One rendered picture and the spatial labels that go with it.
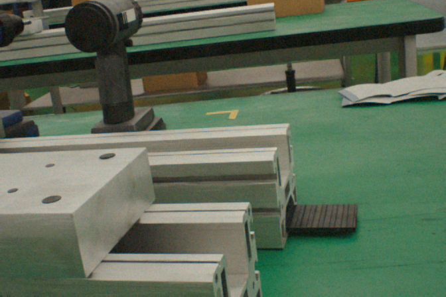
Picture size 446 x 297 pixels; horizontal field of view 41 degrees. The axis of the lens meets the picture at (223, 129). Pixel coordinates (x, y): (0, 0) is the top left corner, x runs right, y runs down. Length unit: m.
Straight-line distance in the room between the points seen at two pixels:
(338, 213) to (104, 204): 0.26
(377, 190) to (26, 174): 0.36
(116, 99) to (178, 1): 3.22
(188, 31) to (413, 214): 1.61
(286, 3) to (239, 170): 2.04
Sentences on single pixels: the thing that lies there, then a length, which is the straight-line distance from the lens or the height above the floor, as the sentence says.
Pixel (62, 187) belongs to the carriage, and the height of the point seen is 0.90.
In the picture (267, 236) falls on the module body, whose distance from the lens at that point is 0.52.
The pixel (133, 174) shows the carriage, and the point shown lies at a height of 0.90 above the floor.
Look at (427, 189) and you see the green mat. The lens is 0.64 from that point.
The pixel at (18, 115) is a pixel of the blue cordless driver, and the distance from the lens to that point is 0.95.
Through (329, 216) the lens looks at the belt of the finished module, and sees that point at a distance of 0.56.
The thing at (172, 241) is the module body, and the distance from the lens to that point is 0.41.
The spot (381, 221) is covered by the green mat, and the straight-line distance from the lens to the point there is 0.57.
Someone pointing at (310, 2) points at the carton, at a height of 0.82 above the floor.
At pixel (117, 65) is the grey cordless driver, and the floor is 0.92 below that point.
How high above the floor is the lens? 1.02
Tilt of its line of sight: 15 degrees down
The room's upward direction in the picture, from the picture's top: 7 degrees counter-clockwise
